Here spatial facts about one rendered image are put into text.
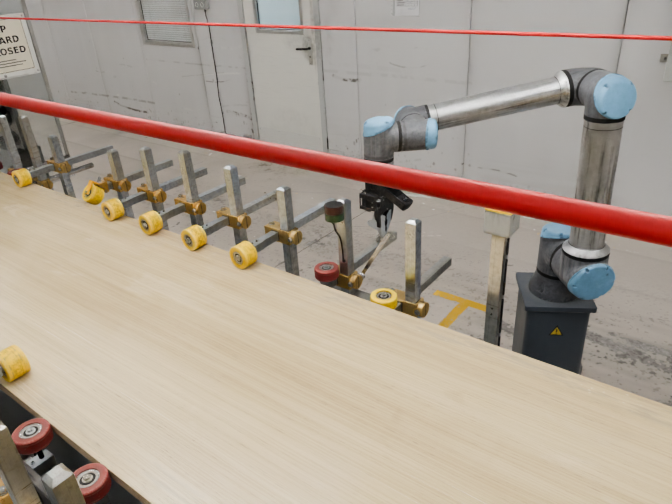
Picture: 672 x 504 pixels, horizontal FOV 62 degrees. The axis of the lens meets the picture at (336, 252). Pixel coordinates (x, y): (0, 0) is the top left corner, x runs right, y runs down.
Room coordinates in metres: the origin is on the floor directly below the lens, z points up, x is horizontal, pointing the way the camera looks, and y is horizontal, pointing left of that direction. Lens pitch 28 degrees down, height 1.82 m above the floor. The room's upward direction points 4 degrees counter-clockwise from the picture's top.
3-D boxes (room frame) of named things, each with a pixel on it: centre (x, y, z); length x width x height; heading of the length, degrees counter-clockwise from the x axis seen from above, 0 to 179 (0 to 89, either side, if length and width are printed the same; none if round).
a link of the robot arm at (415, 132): (1.65, -0.26, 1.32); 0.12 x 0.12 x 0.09; 3
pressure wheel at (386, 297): (1.41, -0.13, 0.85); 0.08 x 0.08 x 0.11
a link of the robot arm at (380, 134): (1.63, -0.15, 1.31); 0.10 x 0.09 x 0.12; 93
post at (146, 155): (2.25, 0.75, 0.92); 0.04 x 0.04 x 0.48; 51
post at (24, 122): (2.87, 1.53, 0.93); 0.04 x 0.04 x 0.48; 51
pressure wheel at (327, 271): (1.60, 0.03, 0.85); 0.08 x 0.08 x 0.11
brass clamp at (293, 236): (1.79, 0.18, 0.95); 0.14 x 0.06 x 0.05; 51
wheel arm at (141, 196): (2.32, 0.74, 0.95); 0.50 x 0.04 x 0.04; 141
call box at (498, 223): (1.30, -0.43, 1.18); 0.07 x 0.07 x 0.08; 51
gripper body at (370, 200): (1.64, -0.14, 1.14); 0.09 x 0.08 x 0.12; 51
